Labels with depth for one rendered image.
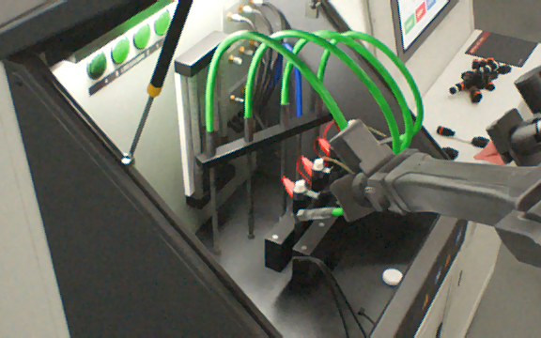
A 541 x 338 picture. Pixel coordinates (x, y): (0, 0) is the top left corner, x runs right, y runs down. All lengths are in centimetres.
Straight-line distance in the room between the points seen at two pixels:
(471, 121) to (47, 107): 108
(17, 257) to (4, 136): 30
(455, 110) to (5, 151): 110
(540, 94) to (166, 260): 63
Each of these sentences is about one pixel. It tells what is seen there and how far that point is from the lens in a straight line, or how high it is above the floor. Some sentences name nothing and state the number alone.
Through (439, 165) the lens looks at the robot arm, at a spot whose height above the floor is 146.
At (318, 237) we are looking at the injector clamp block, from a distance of 147.
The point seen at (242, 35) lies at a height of 141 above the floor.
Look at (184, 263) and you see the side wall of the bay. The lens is 113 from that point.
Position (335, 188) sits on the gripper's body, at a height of 127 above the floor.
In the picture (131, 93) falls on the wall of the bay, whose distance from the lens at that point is 134.
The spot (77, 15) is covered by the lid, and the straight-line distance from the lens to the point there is 96.
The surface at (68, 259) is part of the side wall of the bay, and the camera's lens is 134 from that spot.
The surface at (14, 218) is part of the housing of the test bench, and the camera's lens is 138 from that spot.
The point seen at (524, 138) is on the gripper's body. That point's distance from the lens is 126.
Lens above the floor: 197
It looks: 37 degrees down
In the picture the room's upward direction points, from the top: straight up
